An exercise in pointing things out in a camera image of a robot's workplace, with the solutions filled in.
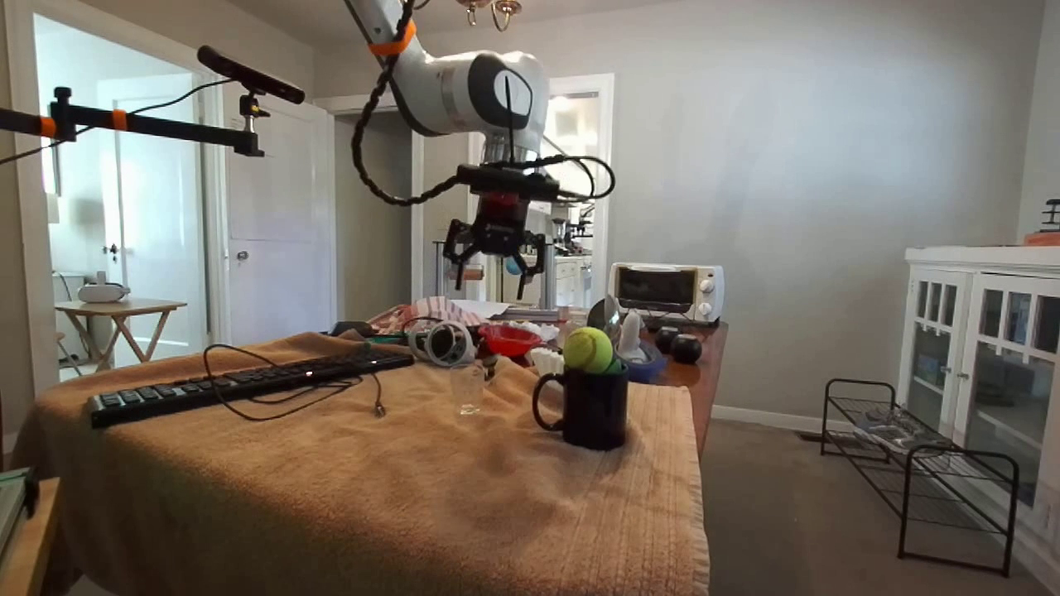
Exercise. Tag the crumpled white cloth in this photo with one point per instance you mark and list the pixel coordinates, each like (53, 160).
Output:
(402, 315)

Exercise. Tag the small wooden folding table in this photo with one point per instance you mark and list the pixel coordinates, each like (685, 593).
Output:
(118, 320)

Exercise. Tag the green tennis ball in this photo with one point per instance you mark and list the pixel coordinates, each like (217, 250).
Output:
(588, 352)

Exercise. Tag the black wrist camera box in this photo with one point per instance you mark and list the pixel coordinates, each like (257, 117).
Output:
(507, 185)

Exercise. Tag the black ceramic mug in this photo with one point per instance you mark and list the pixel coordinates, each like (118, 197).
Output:
(598, 413)

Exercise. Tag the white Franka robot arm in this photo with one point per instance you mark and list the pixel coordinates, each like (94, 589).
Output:
(453, 89)

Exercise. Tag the black stereo camera bar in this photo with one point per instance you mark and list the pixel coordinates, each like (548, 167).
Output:
(249, 73)

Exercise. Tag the white toaster oven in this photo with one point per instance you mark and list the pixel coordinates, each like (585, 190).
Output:
(666, 292)

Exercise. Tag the red plastic bowl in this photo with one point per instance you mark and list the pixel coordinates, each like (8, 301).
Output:
(513, 344)

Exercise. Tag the black round ball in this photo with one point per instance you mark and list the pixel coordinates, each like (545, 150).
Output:
(686, 349)

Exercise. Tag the long black power strip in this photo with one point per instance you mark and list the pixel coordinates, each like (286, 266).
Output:
(242, 387)

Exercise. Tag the clear plastic cup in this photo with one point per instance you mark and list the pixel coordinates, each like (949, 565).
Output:
(468, 390)

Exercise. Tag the white shell shaped plate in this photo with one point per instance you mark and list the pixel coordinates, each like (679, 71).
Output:
(545, 360)

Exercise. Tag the white panel door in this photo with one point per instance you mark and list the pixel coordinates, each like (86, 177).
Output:
(276, 220)

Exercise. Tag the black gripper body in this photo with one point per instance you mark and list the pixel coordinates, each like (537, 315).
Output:
(503, 220)

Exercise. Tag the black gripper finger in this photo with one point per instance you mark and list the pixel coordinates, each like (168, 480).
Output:
(461, 242)
(537, 260)

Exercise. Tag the beige terry towel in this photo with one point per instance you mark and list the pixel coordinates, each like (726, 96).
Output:
(384, 497)

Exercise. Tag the white glass door cabinet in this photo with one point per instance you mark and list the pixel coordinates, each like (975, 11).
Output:
(973, 367)

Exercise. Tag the brown wooden table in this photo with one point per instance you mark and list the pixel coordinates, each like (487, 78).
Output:
(706, 382)

